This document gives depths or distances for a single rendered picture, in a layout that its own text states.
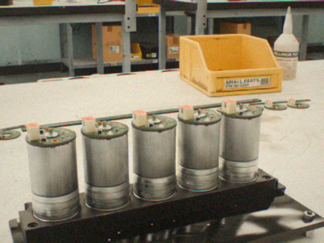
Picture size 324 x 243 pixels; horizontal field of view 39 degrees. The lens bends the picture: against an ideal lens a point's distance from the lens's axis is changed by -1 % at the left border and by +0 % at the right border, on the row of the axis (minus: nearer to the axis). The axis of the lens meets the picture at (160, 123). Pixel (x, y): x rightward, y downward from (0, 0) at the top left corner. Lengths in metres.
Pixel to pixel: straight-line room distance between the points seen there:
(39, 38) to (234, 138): 4.41
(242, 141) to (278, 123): 0.20
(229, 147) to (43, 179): 0.11
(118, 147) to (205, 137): 0.05
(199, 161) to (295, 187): 0.09
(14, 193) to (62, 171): 0.10
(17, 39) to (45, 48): 0.28
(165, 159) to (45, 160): 0.06
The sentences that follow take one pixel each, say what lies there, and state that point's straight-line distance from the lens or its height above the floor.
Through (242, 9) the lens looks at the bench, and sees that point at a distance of 2.98.
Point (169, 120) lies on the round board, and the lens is 0.25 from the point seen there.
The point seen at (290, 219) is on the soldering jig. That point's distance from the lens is 0.27.
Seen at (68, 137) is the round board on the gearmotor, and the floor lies 0.81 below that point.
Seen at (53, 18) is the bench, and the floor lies 0.68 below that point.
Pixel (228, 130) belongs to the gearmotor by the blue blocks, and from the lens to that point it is 0.27.
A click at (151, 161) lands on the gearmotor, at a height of 0.79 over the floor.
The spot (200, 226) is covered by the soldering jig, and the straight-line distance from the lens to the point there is 0.25.
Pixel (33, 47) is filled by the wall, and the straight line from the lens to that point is 4.65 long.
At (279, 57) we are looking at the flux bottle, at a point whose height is 0.78.
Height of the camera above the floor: 0.89
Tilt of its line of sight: 18 degrees down
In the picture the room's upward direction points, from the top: straight up
